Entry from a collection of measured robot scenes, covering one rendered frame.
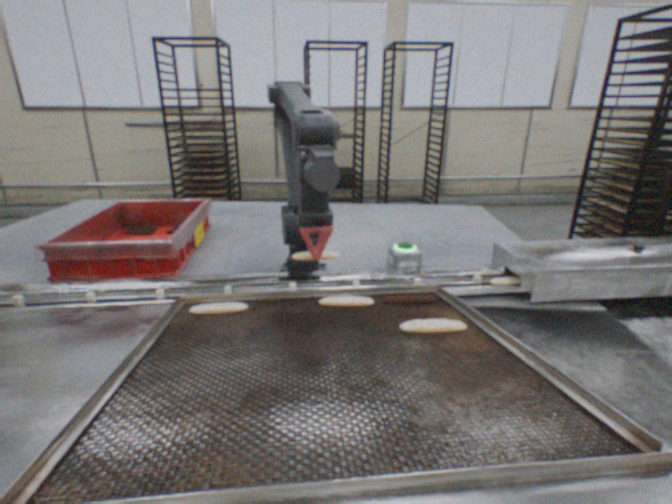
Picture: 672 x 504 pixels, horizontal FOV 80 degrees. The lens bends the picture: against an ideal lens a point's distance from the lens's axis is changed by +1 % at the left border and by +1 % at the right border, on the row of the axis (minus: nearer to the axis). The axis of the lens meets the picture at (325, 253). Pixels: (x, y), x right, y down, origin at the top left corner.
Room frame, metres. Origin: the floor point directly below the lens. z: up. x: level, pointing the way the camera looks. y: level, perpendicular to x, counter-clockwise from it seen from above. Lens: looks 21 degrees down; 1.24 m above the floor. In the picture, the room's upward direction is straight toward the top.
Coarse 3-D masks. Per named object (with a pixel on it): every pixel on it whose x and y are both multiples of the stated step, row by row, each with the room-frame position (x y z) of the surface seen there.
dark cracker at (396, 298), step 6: (396, 294) 0.67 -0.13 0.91; (402, 294) 0.67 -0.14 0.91; (408, 294) 0.67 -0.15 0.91; (414, 294) 0.66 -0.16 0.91; (420, 294) 0.66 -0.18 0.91; (384, 300) 0.65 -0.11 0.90; (390, 300) 0.65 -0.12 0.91; (396, 300) 0.64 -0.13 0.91; (402, 300) 0.64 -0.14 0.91; (408, 300) 0.64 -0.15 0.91; (414, 300) 0.64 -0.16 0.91; (420, 300) 0.64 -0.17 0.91; (426, 300) 0.64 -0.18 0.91; (432, 300) 0.65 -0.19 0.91
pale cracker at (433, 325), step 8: (416, 320) 0.53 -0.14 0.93; (424, 320) 0.53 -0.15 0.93; (432, 320) 0.53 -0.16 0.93; (440, 320) 0.53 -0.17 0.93; (448, 320) 0.53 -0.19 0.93; (408, 328) 0.51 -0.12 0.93; (416, 328) 0.51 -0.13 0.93; (424, 328) 0.51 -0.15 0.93; (432, 328) 0.51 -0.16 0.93; (440, 328) 0.51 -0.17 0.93; (448, 328) 0.51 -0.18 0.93; (456, 328) 0.51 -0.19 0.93; (464, 328) 0.52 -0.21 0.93
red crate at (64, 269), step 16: (208, 224) 1.34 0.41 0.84; (112, 240) 1.22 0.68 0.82; (128, 240) 1.22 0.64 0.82; (144, 240) 1.22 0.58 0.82; (160, 240) 1.22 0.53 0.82; (192, 240) 1.12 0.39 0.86; (64, 272) 0.91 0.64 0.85; (80, 272) 0.92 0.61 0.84; (96, 272) 0.92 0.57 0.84; (112, 272) 0.92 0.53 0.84; (128, 272) 0.92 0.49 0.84; (144, 272) 0.93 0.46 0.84; (160, 272) 0.93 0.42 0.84; (176, 272) 0.94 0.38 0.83
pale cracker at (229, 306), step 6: (198, 306) 0.62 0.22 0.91; (204, 306) 0.62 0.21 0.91; (210, 306) 0.62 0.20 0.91; (216, 306) 0.62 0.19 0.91; (222, 306) 0.62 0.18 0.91; (228, 306) 0.62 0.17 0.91; (234, 306) 0.62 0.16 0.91; (240, 306) 0.62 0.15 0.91; (246, 306) 0.63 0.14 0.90; (192, 312) 0.61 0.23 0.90; (198, 312) 0.60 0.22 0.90; (204, 312) 0.60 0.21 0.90; (210, 312) 0.61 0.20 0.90; (216, 312) 0.61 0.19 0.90; (222, 312) 0.61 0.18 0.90
